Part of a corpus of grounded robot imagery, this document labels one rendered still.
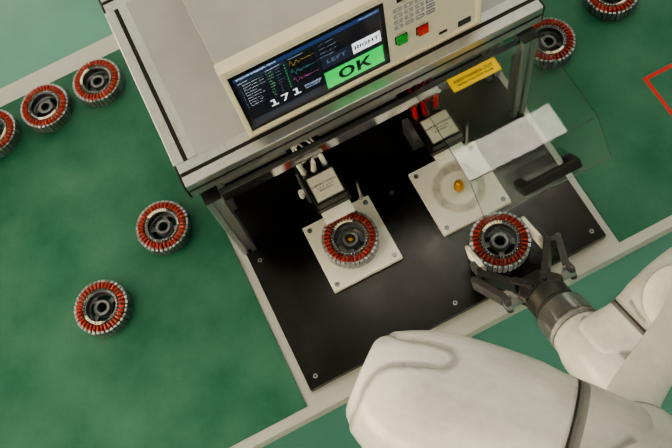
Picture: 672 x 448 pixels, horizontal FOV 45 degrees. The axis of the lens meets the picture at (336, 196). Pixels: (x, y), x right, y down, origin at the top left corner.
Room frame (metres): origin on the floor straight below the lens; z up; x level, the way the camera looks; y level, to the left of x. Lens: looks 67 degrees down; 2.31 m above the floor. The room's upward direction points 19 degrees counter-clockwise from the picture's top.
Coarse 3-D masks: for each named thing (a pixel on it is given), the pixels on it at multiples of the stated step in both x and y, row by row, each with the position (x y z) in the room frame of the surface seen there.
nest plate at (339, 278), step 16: (368, 208) 0.60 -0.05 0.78; (320, 224) 0.60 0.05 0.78; (320, 240) 0.57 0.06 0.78; (384, 240) 0.52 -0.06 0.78; (320, 256) 0.54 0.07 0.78; (384, 256) 0.49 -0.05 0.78; (400, 256) 0.48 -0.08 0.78; (336, 272) 0.49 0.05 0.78; (352, 272) 0.48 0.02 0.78; (368, 272) 0.47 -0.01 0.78; (336, 288) 0.46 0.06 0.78
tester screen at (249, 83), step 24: (360, 24) 0.69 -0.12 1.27; (312, 48) 0.68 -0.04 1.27; (336, 48) 0.68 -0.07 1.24; (264, 72) 0.67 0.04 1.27; (288, 72) 0.67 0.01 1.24; (312, 72) 0.68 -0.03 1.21; (240, 96) 0.66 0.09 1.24; (264, 96) 0.67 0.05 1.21; (312, 96) 0.68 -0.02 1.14; (264, 120) 0.66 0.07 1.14
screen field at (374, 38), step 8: (376, 32) 0.69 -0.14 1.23; (360, 40) 0.69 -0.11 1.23; (368, 40) 0.69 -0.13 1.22; (376, 40) 0.69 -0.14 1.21; (344, 48) 0.69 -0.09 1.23; (352, 48) 0.69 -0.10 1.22; (360, 48) 0.69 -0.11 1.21; (328, 56) 0.68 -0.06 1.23; (336, 56) 0.68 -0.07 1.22; (344, 56) 0.69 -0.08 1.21; (328, 64) 0.68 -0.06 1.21
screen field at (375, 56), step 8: (376, 48) 0.69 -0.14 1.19; (360, 56) 0.69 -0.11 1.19; (368, 56) 0.69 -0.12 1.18; (376, 56) 0.69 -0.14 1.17; (344, 64) 0.69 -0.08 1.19; (352, 64) 0.69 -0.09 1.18; (360, 64) 0.69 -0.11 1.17; (368, 64) 0.69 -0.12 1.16; (376, 64) 0.69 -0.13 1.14; (328, 72) 0.68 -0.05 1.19; (336, 72) 0.68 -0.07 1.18; (344, 72) 0.69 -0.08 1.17; (352, 72) 0.69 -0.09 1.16; (360, 72) 0.69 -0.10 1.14; (328, 80) 0.68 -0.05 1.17; (336, 80) 0.68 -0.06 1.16; (344, 80) 0.68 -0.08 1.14; (328, 88) 0.68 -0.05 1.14
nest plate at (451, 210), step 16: (416, 176) 0.63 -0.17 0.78; (432, 176) 0.62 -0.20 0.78; (448, 176) 0.61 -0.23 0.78; (464, 176) 0.60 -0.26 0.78; (432, 192) 0.59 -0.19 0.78; (448, 192) 0.58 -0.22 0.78; (464, 192) 0.57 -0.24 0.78; (432, 208) 0.56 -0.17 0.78; (448, 208) 0.54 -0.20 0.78; (464, 208) 0.53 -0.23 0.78; (448, 224) 0.51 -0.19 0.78; (464, 224) 0.50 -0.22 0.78
